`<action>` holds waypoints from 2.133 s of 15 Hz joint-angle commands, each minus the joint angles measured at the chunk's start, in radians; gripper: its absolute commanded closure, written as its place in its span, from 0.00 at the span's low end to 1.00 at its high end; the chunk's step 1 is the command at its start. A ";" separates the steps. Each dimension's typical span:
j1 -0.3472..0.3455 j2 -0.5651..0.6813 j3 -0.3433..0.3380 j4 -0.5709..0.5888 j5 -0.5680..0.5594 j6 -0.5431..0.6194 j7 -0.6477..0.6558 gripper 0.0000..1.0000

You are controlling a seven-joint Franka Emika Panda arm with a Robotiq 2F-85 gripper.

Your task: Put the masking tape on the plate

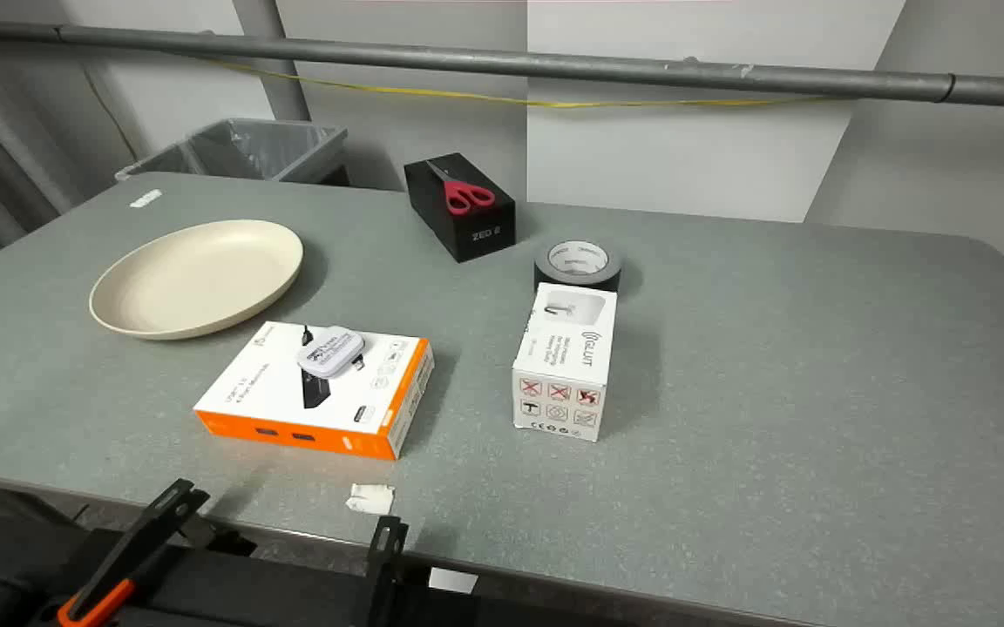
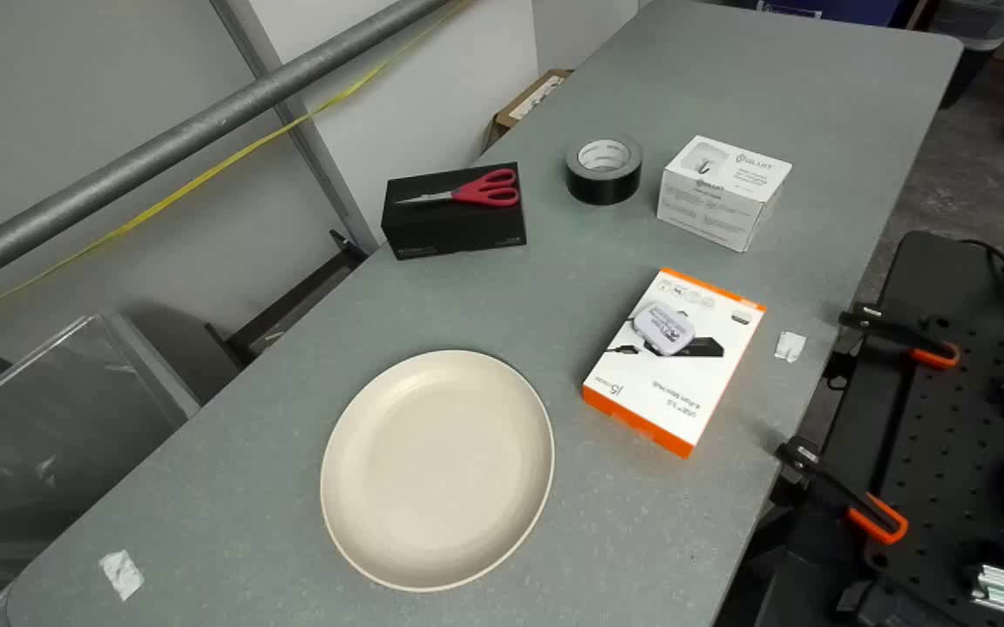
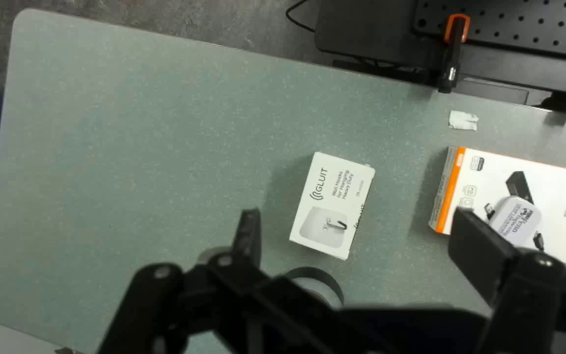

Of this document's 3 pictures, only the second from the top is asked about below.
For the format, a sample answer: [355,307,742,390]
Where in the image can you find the black tape roll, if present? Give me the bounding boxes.
[565,134,642,206]

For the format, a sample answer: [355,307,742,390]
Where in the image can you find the cream round plate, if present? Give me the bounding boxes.
[321,348,556,593]

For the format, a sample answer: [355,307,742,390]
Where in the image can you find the white tape piece right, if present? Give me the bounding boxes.
[775,329,806,363]

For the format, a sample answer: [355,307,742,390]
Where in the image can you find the white tape piece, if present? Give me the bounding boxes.
[97,549,142,599]
[775,329,806,363]

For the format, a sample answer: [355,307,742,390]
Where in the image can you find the white tape piece left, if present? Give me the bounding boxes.
[97,549,142,599]

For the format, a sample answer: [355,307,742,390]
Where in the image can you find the black rectangular box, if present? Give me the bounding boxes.
[379,162,528,259]

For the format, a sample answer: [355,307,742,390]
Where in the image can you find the orange and white product box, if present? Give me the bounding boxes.
[578,269,768,456]

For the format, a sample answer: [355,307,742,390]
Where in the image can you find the wooden framed object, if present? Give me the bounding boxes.
[493,68,572,132]

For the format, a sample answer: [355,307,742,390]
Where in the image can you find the white cardboard box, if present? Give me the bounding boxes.
[657,134,792,249]

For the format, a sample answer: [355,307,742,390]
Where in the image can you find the lower orange black clamp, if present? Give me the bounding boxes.
[775,439,909,545]

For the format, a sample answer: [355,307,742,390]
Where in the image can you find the orange black clamp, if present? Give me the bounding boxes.
[839,302,961,371]
[775,439,909,545]

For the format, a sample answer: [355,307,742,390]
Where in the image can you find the upper orange black clamp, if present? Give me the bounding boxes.
[839,302,961,371]

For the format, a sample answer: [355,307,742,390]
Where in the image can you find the black perforated mounting board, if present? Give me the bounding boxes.
[771,234,1004,627]

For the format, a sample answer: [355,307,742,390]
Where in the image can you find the grey metal pole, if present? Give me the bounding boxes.
[0,0,455,269]

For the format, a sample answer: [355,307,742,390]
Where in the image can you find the dark grey chair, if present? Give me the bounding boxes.
[0,312,198,587]

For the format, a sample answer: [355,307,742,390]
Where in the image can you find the red handled scissors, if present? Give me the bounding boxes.
[394,168,521,208]

